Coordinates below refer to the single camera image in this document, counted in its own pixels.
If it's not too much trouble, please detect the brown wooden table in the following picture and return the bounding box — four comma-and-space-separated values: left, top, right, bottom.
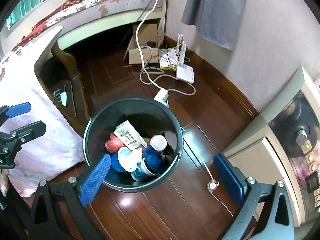
34, 39, 90, 123

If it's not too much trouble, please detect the green-tinted window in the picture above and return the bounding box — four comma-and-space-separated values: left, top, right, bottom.
5, 0, 83, 30

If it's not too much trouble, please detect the beige washing machine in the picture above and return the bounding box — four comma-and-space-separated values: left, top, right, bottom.
222, 65, 320, 228

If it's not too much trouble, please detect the person's left hand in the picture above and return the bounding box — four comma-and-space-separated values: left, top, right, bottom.
0, 168, 10, 197

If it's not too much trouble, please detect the tall blue paper cup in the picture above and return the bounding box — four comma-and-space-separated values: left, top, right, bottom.
130, 161, 160, 182

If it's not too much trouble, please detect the white power strip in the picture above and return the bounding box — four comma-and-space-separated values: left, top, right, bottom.
154, 88, 169, 107

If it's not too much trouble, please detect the dark blue cloth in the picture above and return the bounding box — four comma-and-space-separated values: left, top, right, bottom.
142, 145, 165, 174

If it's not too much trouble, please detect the thick white power cable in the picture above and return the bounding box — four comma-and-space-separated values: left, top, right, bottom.
135, 0, 197, 97

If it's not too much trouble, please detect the red plastic bag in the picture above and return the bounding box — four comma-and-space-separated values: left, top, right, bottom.
105, 132, 125, 153

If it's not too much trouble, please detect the white tissue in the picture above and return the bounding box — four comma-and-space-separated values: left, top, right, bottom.
125, 148, 143, 172

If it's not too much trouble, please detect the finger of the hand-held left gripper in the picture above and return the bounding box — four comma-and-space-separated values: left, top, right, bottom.
0, 102, 31, 126
0, 121, 47, 155

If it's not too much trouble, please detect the red and white carton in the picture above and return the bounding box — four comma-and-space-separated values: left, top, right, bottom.
113, 120, 148, 150

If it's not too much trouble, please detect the blue yogurt cup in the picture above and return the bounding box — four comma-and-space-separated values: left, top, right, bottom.
110, 147, 137, 173

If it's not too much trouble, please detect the yellow network cable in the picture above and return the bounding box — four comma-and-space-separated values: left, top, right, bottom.
160, 42, 181, 70

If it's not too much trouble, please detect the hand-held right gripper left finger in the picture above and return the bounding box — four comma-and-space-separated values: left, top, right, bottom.
25, 153, 112, 240

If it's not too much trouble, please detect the small round white gadget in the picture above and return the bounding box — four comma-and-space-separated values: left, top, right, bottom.
206, 180, 220, 193

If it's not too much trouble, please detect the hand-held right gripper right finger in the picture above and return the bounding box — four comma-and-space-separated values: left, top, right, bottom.
212, 152, 295, 240

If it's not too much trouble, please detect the grey curtain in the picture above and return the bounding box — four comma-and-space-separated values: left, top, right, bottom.
181, 0, 248, 51

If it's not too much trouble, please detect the open cardboard box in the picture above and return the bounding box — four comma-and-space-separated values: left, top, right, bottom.
124, 24, 165, 65

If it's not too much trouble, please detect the pink floral tablecloth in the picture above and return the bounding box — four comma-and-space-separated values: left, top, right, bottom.
0, 26, 87, 197

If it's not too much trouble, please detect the black trash bin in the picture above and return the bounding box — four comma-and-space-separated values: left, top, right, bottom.
83, 95, 184, 193

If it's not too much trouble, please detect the white wifi router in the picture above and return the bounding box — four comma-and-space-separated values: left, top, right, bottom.
175, 34, 195, 84

